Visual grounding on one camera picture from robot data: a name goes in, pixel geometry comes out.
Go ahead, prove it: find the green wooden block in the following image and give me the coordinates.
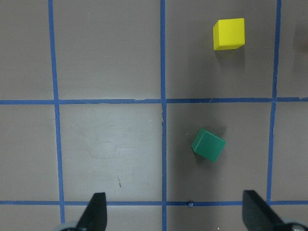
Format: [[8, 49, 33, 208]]
[[191, 128, 226, 162]]

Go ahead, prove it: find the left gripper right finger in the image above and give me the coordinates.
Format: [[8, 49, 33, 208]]
[[242, 190, 286, 231]]

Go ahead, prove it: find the yellow wooden block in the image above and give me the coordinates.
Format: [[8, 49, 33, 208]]
[[213, 18, 245, 51]]

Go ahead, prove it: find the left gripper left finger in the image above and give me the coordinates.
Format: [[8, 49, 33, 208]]
[[75, 192, 106, 231]]

